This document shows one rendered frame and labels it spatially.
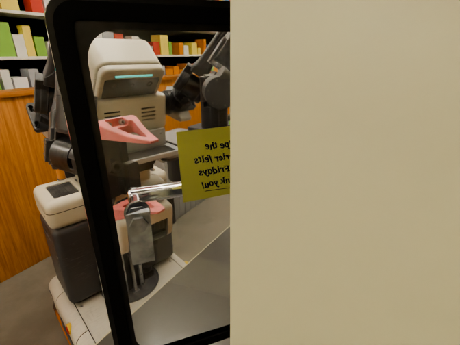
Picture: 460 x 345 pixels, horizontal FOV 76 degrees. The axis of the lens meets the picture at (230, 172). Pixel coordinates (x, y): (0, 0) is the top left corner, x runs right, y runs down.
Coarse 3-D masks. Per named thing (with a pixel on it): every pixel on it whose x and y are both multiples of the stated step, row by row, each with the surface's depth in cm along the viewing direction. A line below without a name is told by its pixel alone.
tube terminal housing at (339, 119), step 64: (256, 0) 6; (320, 0) 6; (384, 0) 5; (448, 0) 5; (256, 64) 7; (320, 64) 6; (384, 64) 5; (448, 64) 5; (256, 128) 7; (320, 128) 6; (384, 128) 6; (448, 128) 5; (256, 192) 8; (320, 192) 7; (384, 192) 6; (448, 192) 5; (256, 256) 8; (320, 256) 7; (384, 256) 6; (448, 256) 6; (256, 320) 9; (320, 320) 8; (384, 320) 7; (448, 320) 6
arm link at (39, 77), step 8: (48, 56) 67; (48, 64) 67; (48, 72) 68; (40, 80) 69; (48, 80) 69; (40, 88) 70; (48, 88) 71; (40, 96) 70; (48, 96) 71; (40, 104) 71; (40, 112) 73
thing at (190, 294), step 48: (96, 48) 23; (144, 48) 24; (192, 48) 25; (96, 96) 24; (144, 96) 25; (192, 96) 27; (144, 144) 27; (192, 144) 28; (144, 192) 28; (192, 192) 30; (192, 240) 32; (144, 288) 32; (192, 288) 35; (144, 336) 35
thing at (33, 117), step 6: (30, 108) 83; (30, 114) 81; (36, 114) 82; (42, 114) 80; (30, 120) 82; (36, 120) 82; (42, 120) 82; (48, 120) 81; (36, 126) 82; (42, 126) 82; (48, 126) 83; (36, 132) 82
